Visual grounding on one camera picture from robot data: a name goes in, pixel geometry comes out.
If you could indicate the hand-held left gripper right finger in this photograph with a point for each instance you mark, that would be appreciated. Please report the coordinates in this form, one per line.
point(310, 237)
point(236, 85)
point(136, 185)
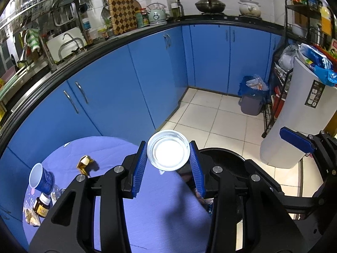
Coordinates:
point(197, 168)

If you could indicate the checkered wooden cutting board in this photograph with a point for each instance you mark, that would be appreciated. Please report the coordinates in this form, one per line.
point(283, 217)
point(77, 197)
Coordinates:
point(122, 11)

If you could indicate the grey bin with blue bag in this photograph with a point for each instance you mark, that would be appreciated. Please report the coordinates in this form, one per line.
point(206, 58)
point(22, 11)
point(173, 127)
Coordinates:
point(251, 95)

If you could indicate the white ceramic pot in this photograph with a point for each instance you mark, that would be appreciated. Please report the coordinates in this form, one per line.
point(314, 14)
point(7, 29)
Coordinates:
point(250, 8)

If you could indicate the white plastic bag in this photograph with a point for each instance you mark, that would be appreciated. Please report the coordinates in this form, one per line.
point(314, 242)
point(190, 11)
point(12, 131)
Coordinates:
point(287, 56)

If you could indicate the black round trash bin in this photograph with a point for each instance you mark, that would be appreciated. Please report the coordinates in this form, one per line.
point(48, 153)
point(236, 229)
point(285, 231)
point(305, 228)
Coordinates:
point(223, 155)

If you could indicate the curved chrome tap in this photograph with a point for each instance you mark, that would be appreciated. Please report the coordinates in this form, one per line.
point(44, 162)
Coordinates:
point(67, 43)

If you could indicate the white trash bin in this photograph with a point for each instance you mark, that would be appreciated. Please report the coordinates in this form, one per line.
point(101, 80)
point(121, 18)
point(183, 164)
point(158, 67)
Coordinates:
point(292, 110)

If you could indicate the pale green kettle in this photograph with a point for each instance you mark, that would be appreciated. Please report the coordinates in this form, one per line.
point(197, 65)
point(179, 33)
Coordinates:
point(156, 13)

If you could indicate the yellow brown paper wrapper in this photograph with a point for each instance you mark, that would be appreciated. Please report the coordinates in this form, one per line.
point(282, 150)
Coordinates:
point(84, 163)

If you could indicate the blue plastic cup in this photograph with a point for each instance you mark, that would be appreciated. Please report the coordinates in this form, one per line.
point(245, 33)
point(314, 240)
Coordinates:
point(43, 180)

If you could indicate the overhead metal dish rack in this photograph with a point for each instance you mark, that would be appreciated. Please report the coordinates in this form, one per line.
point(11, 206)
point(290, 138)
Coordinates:
point(39, 5)

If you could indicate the pale yellow crumpled wrapper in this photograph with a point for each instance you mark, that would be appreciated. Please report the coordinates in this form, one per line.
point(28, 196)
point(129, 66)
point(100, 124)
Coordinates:
point(31, 217)

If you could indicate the blue kitchen base cabinet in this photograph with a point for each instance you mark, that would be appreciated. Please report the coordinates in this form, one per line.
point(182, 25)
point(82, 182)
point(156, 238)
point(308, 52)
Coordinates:
point(118, 84)

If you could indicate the brown medicine bottle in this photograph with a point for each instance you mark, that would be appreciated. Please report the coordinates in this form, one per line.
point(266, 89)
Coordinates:
point(40, 209)

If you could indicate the chrome kitchen faucet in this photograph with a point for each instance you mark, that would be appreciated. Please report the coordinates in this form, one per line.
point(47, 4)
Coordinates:
point(26, 52)

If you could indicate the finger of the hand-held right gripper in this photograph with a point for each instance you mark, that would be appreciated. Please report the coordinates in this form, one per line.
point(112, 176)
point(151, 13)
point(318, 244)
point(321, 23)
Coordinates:
point(302, 205)
point(297, 139)

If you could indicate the black kitchen countertop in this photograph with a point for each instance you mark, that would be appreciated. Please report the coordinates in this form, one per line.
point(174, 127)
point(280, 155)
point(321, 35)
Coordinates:
point(65, 72)

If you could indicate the silver blister pack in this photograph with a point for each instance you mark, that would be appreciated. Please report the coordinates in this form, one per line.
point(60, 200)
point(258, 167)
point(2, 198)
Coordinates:
point(56, 195)

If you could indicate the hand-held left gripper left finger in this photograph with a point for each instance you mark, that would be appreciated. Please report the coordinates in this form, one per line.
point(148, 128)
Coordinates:
point(139, 168)

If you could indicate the dark wok with lid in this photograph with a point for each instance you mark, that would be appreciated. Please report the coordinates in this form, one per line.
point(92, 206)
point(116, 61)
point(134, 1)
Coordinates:
point(210, 5)

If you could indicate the black metal shelf rack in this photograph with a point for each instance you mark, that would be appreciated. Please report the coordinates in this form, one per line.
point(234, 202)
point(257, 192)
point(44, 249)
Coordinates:
point(295, 31)

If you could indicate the blue plastic bag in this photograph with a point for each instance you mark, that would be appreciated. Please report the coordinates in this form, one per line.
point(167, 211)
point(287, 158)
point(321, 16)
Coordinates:
point(320, 60)

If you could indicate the clear plastic lid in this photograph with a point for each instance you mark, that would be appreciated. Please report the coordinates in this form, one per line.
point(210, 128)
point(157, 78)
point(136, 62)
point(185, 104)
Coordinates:
point(168, 151)

